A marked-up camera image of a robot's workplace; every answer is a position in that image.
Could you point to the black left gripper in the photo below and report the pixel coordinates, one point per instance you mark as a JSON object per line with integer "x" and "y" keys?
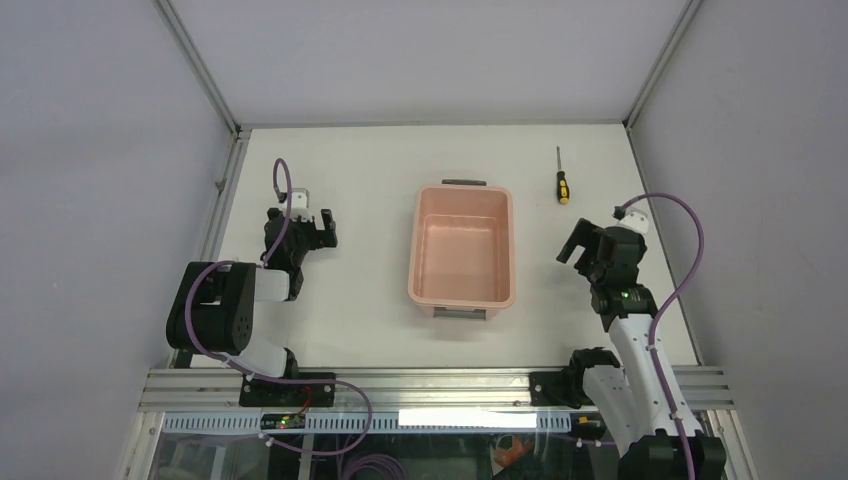
{"x": 319, "y": 238}

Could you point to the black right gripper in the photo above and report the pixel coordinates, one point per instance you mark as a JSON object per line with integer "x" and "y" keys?
{"x": 586, "y": 235}

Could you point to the black yellow screwdriver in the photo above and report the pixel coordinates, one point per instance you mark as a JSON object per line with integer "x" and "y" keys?
{"x": 563, "y": 190}

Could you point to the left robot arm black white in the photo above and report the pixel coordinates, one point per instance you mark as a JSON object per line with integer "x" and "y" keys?
{"x": 213, "y": 308}

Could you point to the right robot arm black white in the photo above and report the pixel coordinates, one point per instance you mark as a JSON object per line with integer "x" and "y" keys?
{"x": 634, "y": 387}

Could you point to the pink plastic bin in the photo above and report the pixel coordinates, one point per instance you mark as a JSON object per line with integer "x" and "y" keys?
{"x": 462, "y": 258}

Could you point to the orange object under table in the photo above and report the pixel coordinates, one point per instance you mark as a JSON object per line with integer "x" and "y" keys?
{"x": 507, "y": 449}

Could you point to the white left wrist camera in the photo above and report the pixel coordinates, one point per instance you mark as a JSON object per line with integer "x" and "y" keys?
{"x": 299, "y": 200}

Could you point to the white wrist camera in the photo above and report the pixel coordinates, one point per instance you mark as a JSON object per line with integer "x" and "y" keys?
{"x": 632, "y": 219}
{"x": 299, "y": 200}

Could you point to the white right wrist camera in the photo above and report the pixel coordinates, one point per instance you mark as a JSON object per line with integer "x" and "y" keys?
{"x": 632, "y": 219}

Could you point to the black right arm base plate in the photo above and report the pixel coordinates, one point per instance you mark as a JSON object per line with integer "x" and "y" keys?
{"x": 554, "y": 388}

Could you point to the aluminium right frame post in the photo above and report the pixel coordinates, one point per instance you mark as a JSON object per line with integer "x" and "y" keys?
{"x": 667, "y": 51}

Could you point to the aluminium frame post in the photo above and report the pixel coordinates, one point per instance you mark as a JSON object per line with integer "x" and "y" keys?
{"x": 667, "y": 51}
{"x": 173, "y": 21}

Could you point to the white slotted cable duct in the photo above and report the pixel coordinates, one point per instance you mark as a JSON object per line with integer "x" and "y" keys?
{"x": 401, "y": 422}

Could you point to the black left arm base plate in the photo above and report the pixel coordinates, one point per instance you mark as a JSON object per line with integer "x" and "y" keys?
{"x": 318, "y": 391}

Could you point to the aluminium front rail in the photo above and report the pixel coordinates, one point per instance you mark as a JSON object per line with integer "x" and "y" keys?
{"x": 218, "y": 389}

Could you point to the aluminium left frame post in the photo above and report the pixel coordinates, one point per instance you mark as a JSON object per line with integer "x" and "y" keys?
{"x": 173, "y": 21}

